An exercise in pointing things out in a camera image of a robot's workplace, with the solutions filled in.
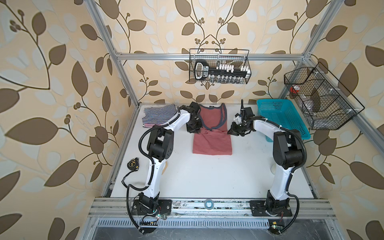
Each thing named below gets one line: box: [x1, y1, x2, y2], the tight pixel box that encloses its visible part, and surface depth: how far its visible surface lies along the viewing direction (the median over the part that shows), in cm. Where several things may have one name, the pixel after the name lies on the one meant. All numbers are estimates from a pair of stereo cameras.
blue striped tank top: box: [142, 103, 177, 128], surface depth 110 cm
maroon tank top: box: [192, 103, 233, 156], surface depth 98 cm
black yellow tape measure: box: [125, 157, 140, 177], surface depth 88 cm
